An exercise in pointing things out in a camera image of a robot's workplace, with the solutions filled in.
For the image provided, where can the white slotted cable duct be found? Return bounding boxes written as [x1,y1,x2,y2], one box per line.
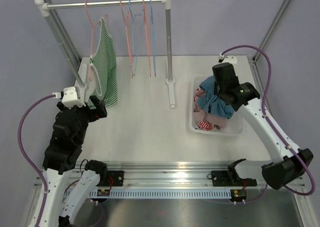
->
[87,188,231,199]

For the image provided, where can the blue hanger end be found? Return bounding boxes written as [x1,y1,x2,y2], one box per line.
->
[149,0,157,77]

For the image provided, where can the red white striped tank top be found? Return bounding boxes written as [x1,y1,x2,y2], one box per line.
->
[193,88,214,131]

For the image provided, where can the aluminium frame post right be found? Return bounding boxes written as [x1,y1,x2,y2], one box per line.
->
[252,0,301,63]

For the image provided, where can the aluminium frame post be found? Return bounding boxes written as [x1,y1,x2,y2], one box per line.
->
[252,0,301,63]
[34,0,83,85]

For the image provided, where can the pink tank top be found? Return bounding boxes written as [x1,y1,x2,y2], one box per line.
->
[206,113,227,131]

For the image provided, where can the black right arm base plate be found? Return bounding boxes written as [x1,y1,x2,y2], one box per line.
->
[210,170,258,187]

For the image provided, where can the green white striped tank top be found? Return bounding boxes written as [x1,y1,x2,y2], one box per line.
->
[89,16,118,108]

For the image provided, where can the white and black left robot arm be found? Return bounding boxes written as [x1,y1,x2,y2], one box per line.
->
[29,95,108,227]

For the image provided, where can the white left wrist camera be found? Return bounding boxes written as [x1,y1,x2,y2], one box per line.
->
[52,86,86,109]

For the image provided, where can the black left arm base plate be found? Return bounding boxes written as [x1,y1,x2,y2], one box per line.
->
[97,170,125,187]

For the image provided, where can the white plastic mesh basket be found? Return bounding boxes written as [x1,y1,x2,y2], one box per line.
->
[188,74,244,137]

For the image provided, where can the aluminium mounting rail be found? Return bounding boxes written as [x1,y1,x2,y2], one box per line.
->
[33,160,306,189]

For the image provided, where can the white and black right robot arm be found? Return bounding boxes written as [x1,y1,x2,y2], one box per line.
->
[212,62,314,190]

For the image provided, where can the blue tank top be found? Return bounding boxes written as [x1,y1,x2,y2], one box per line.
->
[196,75,235,119]

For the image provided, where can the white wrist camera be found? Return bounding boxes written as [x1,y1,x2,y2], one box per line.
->
[52,86,86,109]
[218,53,238,64]

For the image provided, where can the silver and white clothes rack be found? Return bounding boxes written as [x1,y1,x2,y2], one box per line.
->
[34,0,176,109]

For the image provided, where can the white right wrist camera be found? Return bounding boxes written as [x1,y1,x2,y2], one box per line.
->
[218,53,238,64]

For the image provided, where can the aluminium frame post left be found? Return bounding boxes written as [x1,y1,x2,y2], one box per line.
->
[34,0,83,85]

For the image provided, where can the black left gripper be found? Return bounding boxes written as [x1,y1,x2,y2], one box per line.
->
[58,95,107,145]

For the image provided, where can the pink hanger with red top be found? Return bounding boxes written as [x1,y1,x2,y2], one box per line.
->
[142,0,152,77]

